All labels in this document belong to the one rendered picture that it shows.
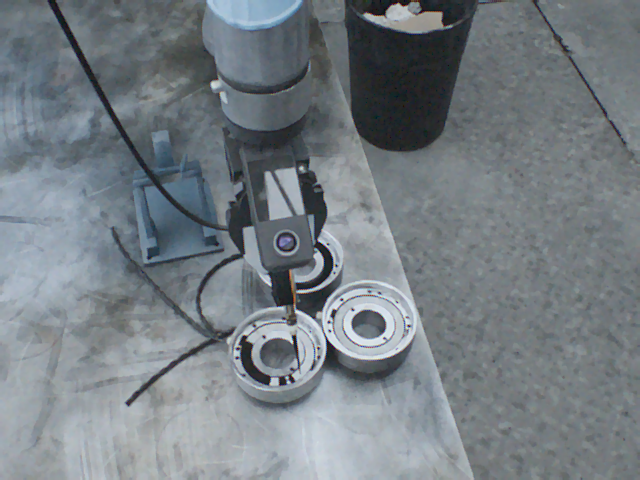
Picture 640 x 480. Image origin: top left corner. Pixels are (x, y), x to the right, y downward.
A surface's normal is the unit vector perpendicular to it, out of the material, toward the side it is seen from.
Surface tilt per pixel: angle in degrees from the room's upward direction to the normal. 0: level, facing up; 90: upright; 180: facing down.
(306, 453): 0
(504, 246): 0
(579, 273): 0
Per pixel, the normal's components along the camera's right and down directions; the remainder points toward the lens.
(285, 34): 0.54, 0.65
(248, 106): -0.29, 0.74
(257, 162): 0.11, -0.16
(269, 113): 0.14, 0.76
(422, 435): 0.00, -0.63
